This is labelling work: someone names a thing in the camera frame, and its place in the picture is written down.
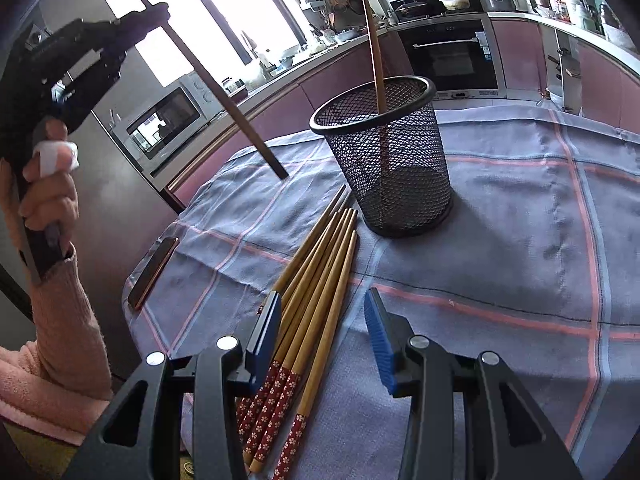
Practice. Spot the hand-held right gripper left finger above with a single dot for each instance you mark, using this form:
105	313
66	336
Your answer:
265	345

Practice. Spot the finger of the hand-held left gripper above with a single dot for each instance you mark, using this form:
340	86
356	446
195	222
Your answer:
107	75
145	16

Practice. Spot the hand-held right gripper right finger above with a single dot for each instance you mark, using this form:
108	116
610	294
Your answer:
377	340

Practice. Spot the bunch of bamboo chopsticks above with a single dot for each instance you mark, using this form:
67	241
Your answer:
320	280

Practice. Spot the red-ended bamboo chopstick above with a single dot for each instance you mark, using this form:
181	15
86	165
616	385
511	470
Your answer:
374	50
225	100

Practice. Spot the black mesh utensil holder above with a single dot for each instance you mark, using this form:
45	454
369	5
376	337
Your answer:
415	175

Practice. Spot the person's left forearm pink sleeve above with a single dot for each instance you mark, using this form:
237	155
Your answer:
65	350

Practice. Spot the person's left hand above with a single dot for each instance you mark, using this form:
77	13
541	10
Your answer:
52	195

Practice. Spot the white toaster oven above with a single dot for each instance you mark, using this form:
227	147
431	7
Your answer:
165	120

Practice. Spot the kitchen window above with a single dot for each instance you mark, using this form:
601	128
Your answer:
225	10

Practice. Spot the black smartphone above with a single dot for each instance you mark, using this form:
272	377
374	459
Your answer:
152	272

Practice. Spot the blue checked tablecloth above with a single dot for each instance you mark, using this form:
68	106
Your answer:
500	240

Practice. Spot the pink base cabinets long run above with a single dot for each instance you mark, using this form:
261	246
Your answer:
280	110

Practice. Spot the black lidded pot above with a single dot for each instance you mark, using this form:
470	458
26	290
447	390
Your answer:
410	7

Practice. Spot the built-in black oven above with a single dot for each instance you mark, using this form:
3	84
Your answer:
450	60

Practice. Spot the white casserole pot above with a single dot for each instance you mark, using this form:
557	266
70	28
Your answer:
454	1

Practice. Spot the pink base cabinets curved run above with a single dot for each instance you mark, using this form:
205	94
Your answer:
520	55

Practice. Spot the stainless steel rice cooker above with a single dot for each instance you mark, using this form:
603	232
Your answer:
497	0

